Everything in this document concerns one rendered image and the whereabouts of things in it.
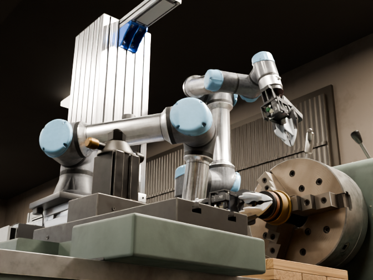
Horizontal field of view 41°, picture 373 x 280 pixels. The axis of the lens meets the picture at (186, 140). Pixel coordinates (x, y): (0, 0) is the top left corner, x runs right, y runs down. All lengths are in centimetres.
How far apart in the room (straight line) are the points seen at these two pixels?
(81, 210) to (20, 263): 38
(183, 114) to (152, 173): 478
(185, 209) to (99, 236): 15
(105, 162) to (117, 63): 113
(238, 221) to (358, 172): 71
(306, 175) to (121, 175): 60
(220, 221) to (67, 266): 29
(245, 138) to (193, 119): 366
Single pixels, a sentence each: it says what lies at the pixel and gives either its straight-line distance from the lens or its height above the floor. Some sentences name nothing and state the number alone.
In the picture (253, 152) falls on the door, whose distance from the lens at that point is 498.
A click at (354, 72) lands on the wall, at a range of 456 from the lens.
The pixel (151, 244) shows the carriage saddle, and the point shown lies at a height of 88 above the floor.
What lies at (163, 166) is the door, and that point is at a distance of 607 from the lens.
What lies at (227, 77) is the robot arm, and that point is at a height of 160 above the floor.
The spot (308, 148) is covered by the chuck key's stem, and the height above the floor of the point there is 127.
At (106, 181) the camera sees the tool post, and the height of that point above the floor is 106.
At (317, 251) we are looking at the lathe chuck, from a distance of 139.
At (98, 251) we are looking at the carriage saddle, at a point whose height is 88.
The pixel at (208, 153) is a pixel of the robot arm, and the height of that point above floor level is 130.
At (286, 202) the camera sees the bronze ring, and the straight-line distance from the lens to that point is 133.
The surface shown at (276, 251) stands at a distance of 141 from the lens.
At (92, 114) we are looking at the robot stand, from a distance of 203.
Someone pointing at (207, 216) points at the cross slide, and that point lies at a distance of 83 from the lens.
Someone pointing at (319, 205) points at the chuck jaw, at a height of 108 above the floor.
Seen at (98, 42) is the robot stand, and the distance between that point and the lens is 217.
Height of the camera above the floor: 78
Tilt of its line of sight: 20 degrees up
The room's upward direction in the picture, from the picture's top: straight up
